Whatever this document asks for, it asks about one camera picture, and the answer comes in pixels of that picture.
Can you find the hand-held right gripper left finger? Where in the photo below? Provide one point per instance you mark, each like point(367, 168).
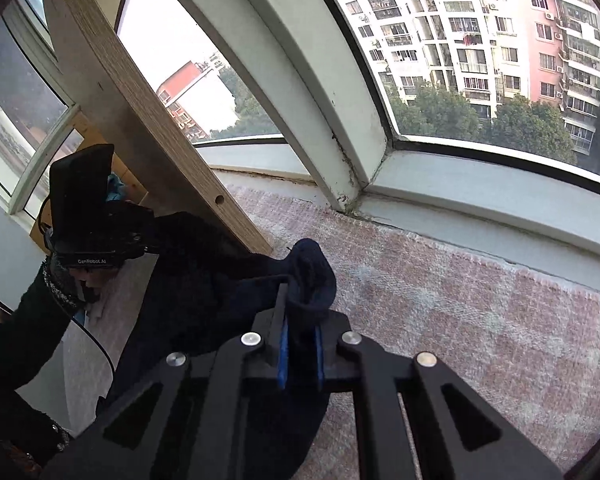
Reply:
point(281, 355)

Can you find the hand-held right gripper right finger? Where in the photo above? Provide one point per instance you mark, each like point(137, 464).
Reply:
point(319, 355)

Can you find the navy blue shorts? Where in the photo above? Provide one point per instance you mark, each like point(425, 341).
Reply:
point(205, 280)

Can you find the blue striped work coat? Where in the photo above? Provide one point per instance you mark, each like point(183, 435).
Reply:
point(116, 187)

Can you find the large wood grain panel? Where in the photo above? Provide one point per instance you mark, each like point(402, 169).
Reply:
point(145, 120)

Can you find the pink plaid tablecloth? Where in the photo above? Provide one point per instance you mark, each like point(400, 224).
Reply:
point(455, 300)

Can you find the white window frame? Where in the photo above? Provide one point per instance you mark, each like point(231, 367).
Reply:
point(290, 60)

